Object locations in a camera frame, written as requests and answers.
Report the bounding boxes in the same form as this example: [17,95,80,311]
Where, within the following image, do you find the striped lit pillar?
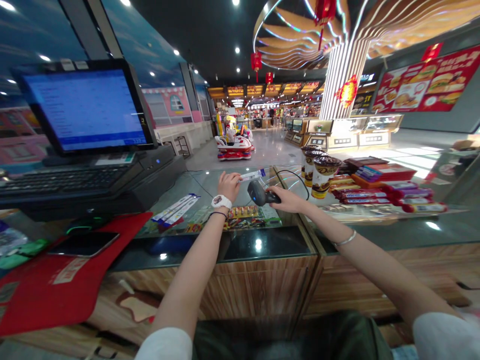
[319,36,373,122]

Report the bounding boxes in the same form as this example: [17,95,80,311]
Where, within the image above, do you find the red mat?
[0,211,154,337]

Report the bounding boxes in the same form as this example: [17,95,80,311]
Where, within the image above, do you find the dark brown chocolate box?
[343,155,390,170]

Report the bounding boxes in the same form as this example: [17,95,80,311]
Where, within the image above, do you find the black handheld barcode scanner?
[247,179,283,208]

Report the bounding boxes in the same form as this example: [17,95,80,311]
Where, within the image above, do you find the red white kiddie ride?
[214,113,257,162]

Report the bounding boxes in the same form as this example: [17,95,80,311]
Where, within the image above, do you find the glass display counter wooden base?
[276,149,480,320]
[107,166,320,322]

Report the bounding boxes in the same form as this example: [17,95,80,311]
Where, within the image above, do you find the brown chocolate cup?
[300,145,321,179]
[311,155,343,200]
[304,149,329,188]

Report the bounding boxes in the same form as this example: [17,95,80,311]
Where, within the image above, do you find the black scanner cable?
[274,169,311,202]

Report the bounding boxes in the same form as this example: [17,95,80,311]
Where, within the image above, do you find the golden kiosk counter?
[284,113,405,152]

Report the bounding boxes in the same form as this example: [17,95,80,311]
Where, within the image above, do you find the black metal rack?
[173,135,193,159]

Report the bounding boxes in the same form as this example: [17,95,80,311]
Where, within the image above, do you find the black smartphone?
[47,231,121,259]

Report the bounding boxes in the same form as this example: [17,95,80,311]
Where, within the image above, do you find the black keyboard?
[0,164,133,199]

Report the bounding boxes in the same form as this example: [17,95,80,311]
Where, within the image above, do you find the black checkout monitor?
[10,58,159,167]

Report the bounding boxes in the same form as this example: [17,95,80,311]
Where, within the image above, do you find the black mouse green light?
[66,212,114,236]

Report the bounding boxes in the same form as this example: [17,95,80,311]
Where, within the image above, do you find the large red hanging lantern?
[313,0,337,52]

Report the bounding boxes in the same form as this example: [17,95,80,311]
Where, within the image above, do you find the pile of colourful small packets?
[222,205,283,231]

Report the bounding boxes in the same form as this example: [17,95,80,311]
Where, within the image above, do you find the small red hanging lantern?
[250,51,264,84]

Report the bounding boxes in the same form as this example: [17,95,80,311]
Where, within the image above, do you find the person's right hand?
[266,186,312,216]

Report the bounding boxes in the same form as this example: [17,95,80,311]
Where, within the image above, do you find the green cloth pouch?
[0,238,50,271]

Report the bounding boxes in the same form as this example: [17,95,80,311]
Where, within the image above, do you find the pile of red snack bars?
[329,173,449,215]

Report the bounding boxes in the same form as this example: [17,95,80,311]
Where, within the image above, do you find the red knot ornament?
[334,73,360,110]

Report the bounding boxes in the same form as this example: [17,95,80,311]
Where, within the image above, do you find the person's left hand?
[216,171,242,203]

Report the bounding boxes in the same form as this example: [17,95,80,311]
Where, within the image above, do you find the person's body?
[190,309,395,360]

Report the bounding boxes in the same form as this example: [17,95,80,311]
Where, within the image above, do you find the red burger poster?
[372,44,480,114]

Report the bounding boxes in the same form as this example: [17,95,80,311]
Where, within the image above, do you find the stack of red purple boxes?
[353,162,418,185]

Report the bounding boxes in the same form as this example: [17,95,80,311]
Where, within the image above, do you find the white blue slim packet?
[158,194,202,228]
[237,168,267,185]
[151,192,197,222]

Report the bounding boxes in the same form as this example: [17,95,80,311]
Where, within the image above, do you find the row of lit shops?
[207,80,324,131]

